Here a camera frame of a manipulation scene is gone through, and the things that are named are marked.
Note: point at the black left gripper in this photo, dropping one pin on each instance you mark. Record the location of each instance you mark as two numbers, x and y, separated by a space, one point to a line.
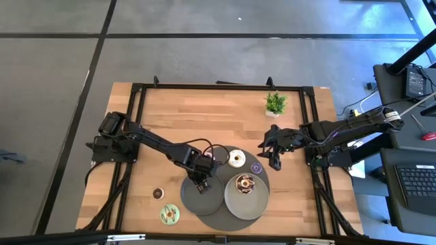
205 167

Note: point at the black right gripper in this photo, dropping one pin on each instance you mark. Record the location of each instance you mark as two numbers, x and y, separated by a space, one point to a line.
284 139

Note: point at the small purple donut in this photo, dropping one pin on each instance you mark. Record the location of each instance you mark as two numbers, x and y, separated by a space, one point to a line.
259 169

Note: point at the white glazed donut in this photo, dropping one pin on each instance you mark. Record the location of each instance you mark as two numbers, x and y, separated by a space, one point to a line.
233 162

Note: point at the green donut with dark drizzle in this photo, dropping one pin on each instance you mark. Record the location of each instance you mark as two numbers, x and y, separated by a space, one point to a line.
175 217

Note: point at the small chocolate donut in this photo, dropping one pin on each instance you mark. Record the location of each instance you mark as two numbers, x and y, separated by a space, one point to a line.
160 196

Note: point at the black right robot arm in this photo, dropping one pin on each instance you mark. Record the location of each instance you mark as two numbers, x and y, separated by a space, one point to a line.
354 126

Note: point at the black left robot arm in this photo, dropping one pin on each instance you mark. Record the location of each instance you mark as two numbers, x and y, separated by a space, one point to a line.
160 143

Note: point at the dark grey round plate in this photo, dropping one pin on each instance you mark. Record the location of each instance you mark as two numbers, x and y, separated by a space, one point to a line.
197 204

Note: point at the chocolate donut with white drizzle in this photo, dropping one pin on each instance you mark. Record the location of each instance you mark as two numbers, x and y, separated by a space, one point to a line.
251 186

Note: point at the round dark grey placemat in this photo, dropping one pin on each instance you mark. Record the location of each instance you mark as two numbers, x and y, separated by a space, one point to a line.
218 221

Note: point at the light grey round plate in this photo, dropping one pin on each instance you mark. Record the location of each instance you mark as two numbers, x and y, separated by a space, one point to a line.
245 207

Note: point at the small potted green plant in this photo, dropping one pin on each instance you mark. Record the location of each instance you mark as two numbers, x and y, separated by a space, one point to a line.
276 103

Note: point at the small black floor box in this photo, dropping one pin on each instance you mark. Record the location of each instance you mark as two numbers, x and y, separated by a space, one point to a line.
369 85

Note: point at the dark grey side desk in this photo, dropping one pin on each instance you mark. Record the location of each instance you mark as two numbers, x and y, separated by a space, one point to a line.
388 85

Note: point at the black laptop keyboard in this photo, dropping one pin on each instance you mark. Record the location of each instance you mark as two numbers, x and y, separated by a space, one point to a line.
417 185

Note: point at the thin white rod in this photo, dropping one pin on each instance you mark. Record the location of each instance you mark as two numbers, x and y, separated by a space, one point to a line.
420 103

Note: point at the black power adapter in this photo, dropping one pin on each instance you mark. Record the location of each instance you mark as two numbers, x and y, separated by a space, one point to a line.
415 83

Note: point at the black slanted pole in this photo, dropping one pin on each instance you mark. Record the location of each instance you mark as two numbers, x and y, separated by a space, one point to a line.
413 52

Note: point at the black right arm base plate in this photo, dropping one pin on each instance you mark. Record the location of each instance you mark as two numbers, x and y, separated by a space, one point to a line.
342 160

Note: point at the black aluminium table frame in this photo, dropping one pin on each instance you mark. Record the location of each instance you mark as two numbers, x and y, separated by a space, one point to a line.
221 87

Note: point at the silver beam bracket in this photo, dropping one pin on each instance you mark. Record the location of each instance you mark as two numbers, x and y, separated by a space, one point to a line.
126 237
315 241

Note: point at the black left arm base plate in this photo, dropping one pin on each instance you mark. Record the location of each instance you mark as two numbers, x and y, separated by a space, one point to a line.
102 157

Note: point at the black camera rig beam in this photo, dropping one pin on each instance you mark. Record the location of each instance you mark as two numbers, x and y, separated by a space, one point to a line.
51 238

